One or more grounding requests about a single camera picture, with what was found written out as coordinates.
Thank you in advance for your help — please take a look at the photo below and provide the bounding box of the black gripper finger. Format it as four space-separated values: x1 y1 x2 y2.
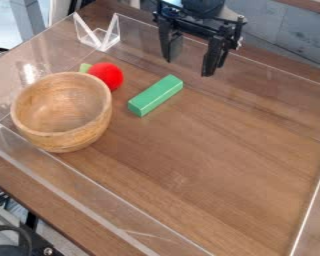
202 35 230 77
159 20 183 62

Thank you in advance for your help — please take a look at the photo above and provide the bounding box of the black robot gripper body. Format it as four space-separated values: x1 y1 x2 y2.
154 7 247 49

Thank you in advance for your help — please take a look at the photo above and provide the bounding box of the red plush strawberry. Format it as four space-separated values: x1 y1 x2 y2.
79 62 125 91

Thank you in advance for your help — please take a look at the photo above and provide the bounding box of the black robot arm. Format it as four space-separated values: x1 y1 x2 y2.
154 0 247 77

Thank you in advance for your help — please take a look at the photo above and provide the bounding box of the green rectangular block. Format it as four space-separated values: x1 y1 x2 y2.
129 75 185 117

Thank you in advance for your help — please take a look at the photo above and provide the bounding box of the wooden bowl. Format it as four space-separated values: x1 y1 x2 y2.
11 72 113 153

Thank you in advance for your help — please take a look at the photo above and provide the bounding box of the clear acrylic tray enclosure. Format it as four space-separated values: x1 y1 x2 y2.
0 15 320 256

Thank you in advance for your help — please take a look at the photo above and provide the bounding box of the black clamp and cable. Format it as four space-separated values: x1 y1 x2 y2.
0 186 67 256

